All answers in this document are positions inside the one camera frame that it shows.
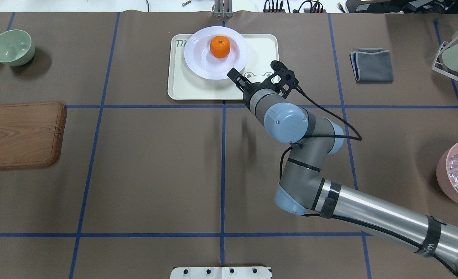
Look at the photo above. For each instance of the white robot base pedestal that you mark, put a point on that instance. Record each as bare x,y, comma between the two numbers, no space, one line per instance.
238,272

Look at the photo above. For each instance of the aluminium frame post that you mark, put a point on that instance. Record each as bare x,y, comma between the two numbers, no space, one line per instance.
223,9

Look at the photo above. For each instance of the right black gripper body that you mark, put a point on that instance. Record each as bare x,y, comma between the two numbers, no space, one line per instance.
247,92

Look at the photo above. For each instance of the wooden cutting board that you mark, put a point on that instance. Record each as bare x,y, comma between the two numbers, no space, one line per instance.
31,134

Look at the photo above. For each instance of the folded grey cloth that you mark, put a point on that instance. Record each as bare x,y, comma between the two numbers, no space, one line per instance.
372,65

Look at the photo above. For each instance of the orange mandarin fruit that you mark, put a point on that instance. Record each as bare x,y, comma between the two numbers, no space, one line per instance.
220,47

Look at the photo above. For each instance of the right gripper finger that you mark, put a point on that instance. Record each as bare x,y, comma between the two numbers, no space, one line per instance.
237,78

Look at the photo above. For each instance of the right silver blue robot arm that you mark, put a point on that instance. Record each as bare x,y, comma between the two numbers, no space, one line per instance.
306,187

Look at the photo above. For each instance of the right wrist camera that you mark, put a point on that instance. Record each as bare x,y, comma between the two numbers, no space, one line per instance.
282,81

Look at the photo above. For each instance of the white round plate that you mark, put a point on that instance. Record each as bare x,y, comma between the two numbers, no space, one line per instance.
200,59

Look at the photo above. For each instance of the mint green bowl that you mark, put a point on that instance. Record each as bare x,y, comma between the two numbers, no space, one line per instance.
16,48

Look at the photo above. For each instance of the cream bear print tray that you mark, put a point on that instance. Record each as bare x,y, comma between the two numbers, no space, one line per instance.
184,85

